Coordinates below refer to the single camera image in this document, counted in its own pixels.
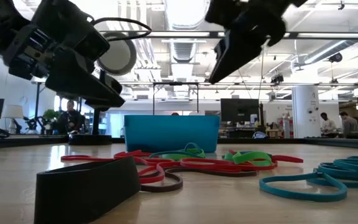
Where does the blue rubber bands right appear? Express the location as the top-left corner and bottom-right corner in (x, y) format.
(259, 172), (348, 203)

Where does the black frame table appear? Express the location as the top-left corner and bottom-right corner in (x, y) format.
(34, 81), (85, 134)

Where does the red rubber band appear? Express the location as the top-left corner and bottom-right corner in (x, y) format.
(113, 151), (180, 167)
(138, 164), (183, 185)
(60, 150), (155, 163)
(180, 157), (278, 172)
(271, 154), (304, 164)

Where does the white round column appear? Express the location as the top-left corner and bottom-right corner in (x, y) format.
(291, 85), (321, 139)

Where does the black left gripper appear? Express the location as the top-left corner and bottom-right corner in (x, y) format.
(3, 0), (126, 108)

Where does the green potted plant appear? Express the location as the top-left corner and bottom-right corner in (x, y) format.
(42, 108), (61, 131)

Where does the black overhead beam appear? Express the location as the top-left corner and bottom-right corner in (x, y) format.
(99, 30), (358, 40)

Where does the dark brown rubber band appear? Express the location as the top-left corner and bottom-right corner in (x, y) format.
(139, 167), (257, 193)

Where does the black ceiling fixture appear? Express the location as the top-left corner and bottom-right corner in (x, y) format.
(328, 52), (343, 63)
(270, 73), (285, 84)

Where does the blue plastic bin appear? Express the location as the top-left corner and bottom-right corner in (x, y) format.
(123, 114), (221, 153)

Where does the black desk lamp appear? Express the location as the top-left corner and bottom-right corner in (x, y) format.
(68, 30), (137, 146)

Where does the wide black rubber band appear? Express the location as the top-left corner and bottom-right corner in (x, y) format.
(34, 155), (142, 224)

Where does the green rubber band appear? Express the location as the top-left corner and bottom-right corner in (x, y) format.
(162, 146), (206, 162)
(223, 151), (273, 167)

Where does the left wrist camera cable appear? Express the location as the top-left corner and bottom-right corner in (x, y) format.
(90, 17), (153, 43)

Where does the white shade table lamp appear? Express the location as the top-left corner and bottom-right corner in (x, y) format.
(1, 105), (24, 134)

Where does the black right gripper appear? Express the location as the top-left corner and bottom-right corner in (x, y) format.
(205, 0), (309, 84)

